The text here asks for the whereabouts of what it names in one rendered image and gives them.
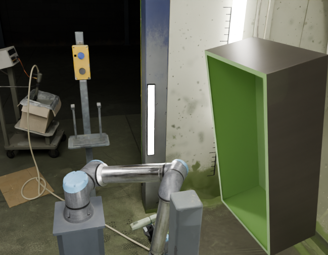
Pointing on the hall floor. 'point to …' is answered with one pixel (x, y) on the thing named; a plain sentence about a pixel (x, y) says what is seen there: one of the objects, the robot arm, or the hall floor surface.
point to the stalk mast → (85, 111)
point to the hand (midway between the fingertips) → (146, 223)
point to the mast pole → (184, 223)
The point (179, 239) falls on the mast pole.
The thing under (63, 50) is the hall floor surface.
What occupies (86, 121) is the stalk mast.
